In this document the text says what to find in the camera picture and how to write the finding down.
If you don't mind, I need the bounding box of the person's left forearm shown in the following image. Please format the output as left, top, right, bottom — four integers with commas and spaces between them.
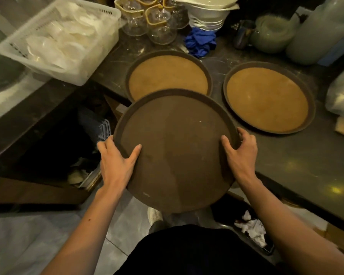
41, 186, 126, 275

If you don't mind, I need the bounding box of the pile of white plastic lids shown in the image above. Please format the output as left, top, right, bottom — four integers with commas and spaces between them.
26, 1, 109, 70

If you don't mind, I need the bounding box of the round tray with tan liner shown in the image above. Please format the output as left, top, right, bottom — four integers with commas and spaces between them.
125, 50, 213, 103
223, 61, 316, 135

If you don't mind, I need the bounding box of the person's black shirt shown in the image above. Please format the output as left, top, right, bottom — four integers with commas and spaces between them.
115, 224, 298, 275

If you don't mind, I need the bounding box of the clear plastic bag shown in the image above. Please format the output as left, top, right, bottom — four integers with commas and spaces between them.
325, 67, 344, 123

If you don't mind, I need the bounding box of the stack of white bowls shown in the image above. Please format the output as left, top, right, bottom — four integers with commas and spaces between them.
175, 0, 241, 32

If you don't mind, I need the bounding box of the dark brown round serving tray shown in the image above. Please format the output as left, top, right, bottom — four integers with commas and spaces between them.
113, 89, 241, 214

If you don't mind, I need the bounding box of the bin with crumpled paper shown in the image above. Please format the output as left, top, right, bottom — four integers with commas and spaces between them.
211, 195, 276, 256

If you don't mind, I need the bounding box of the glass teapot with wooden handle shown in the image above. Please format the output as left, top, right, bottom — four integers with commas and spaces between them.
162, 0, 189, 30
115, 0, 148, 37
145, 4, 178, 45

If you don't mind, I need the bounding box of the small metal pitcher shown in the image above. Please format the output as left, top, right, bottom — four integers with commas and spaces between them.
233, 20, 257, 50

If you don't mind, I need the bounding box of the person's left hand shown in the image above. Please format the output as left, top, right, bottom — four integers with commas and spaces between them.
97, 135, 142, 193

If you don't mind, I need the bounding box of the grey plastic crate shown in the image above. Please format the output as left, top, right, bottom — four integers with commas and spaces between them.
78, 107, 112, 145

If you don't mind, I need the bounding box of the person's right forearm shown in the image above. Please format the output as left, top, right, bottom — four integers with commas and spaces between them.
236, 175, 344, 275

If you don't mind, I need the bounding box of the stack of clear plastic cups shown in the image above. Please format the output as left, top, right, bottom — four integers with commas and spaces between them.
285, 0, 344, 66

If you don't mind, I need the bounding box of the person's right hand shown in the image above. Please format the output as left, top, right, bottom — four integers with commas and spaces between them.
221, 127, 259, 184

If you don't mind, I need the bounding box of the white plastic basket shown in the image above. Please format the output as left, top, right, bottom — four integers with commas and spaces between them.
0, 0, 122, 87

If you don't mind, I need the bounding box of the blue cloth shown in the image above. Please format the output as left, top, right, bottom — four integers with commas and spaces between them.
184, 27, 217, 59

